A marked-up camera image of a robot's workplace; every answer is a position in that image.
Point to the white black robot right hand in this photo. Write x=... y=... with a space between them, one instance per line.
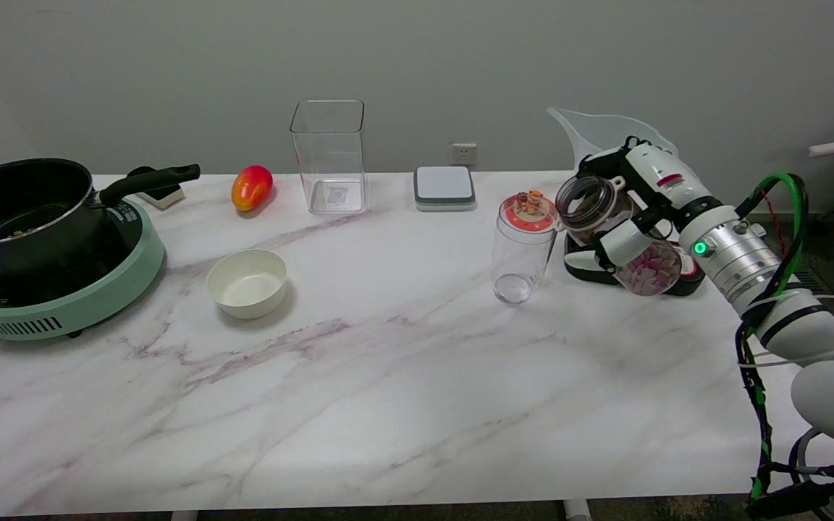
x=667 y=177

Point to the clear jar with dark rim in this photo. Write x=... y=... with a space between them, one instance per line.
x=587 y=206

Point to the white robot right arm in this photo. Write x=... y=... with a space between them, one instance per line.
x=808 y=329

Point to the large clear measuring jug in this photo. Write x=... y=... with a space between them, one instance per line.
x=591 y=126

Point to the clear cup with red funnel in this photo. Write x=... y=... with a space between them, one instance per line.
x=524 y=250

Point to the black device with red label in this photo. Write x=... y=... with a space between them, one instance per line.
x=693 y=285

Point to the grey white square lid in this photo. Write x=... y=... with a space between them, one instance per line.
x=444 y=187

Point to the clear square plastic container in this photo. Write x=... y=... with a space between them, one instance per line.
x=329 y=166

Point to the red yellow mango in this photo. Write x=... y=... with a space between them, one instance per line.
x=250 y=188

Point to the white bowl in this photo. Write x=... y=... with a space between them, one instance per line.
x=247 y=286

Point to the mint green induction cooker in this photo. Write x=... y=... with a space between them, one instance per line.
x=91 y=297

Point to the white wall socket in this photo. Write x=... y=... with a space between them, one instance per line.
x=464 y=154

